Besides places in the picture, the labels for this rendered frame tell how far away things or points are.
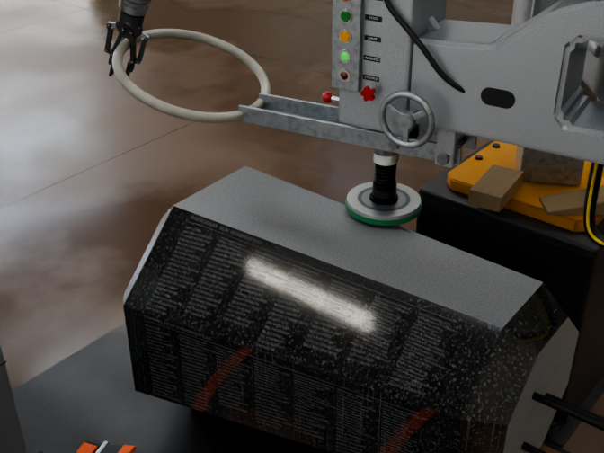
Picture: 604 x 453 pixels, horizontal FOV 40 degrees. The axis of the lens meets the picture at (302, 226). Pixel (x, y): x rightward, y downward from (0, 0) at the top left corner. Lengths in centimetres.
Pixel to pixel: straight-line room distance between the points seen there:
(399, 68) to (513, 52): 29
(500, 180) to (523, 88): 64
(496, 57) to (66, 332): 206
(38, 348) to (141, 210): 108
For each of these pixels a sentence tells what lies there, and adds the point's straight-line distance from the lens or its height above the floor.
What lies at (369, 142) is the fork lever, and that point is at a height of 105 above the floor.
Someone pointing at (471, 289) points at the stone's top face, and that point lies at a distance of 210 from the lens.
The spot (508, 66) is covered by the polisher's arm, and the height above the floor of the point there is 134.
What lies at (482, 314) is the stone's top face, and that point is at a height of 80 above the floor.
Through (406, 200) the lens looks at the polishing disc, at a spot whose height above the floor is 85.
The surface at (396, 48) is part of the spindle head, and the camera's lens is 207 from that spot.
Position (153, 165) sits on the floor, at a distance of 454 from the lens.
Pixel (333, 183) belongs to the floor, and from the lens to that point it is 428.
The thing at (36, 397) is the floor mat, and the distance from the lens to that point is 307.
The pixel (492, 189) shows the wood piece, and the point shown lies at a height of 83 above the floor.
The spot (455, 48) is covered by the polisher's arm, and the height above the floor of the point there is 136.
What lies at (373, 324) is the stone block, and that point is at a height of 73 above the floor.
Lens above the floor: 199
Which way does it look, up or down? 31 degrees down
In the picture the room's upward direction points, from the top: straight up
